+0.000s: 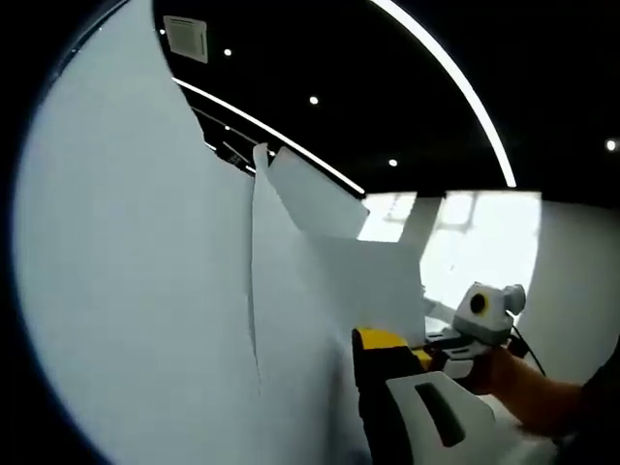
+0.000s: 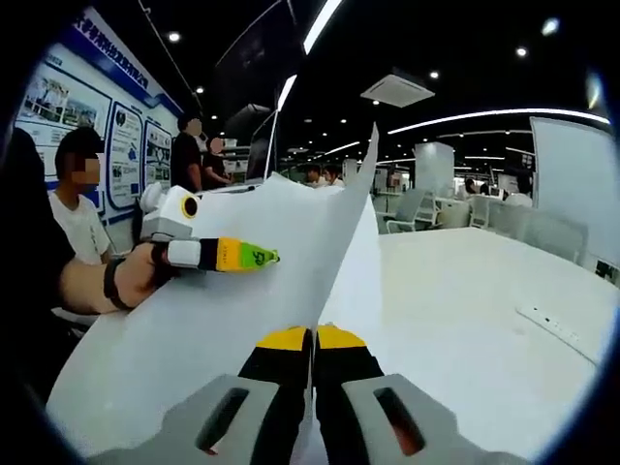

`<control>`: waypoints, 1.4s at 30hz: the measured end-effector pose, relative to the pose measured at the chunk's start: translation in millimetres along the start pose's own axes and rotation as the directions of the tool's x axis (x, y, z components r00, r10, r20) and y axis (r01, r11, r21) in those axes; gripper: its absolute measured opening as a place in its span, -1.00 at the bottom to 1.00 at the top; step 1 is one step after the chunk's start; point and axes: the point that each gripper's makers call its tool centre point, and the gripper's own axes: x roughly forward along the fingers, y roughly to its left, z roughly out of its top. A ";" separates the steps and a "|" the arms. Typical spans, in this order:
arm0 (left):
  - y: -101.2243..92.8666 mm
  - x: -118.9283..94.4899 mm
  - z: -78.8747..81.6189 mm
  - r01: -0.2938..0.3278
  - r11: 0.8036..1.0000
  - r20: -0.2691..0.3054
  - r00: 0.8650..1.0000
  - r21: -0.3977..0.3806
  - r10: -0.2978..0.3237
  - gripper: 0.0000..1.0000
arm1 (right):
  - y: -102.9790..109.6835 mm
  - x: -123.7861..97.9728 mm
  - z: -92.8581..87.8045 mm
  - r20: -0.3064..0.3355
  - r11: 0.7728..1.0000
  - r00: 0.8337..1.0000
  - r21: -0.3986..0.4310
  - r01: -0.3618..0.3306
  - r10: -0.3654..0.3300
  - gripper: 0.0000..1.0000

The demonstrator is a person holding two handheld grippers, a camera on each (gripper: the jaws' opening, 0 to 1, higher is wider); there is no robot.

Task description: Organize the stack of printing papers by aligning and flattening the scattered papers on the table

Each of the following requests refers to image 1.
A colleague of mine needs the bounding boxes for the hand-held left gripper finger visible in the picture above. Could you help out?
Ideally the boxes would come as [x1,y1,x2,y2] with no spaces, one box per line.
[351,326,495,465]

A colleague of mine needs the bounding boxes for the white printing paper sheet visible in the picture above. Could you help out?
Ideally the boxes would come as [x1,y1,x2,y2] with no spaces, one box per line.
[304,232,428,340]

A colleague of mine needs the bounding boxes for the white printing papers bundle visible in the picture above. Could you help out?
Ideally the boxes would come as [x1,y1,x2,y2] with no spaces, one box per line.
[12,0,362,465]

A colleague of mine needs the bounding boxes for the person's right hand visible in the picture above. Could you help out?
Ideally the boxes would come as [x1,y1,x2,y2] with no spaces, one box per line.
[467,346,532,396]

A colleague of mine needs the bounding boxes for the large window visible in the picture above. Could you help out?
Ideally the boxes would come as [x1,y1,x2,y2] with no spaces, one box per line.
[357,191,542,301]

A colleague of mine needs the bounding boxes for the person's dark sleeve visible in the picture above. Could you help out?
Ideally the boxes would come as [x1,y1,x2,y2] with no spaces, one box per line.
[575,367,620,437]

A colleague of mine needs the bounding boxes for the curved ceiling light strip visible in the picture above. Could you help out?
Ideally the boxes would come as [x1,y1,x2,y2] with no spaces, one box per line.
[372,0,517,188]
[171,77,367,195]

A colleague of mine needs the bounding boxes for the ceiling air conditioner unit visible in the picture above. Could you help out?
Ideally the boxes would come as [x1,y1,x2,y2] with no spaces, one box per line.
[163,15,211,64]

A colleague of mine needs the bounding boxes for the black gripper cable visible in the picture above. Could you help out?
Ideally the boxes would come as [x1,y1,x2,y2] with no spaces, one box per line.
[511,323,548,378]

